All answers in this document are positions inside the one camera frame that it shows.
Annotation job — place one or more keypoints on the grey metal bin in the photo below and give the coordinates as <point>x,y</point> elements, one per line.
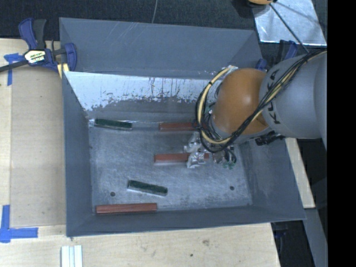
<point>144,160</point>

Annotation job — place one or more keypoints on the black cylinder on white bracket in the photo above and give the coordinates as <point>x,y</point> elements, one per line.
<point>267,139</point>

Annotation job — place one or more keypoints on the dark green flat block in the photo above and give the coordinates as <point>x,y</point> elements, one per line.
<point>147,188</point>
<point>113,124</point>

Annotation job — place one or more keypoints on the red-brown flat block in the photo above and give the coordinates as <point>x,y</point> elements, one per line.
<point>126,208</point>
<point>175,126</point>
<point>170,158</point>

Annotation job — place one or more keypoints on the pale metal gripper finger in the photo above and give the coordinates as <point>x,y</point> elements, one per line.
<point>193,144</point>
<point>197,160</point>

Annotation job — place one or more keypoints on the pale wood flat board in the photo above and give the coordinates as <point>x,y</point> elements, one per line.
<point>36,149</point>

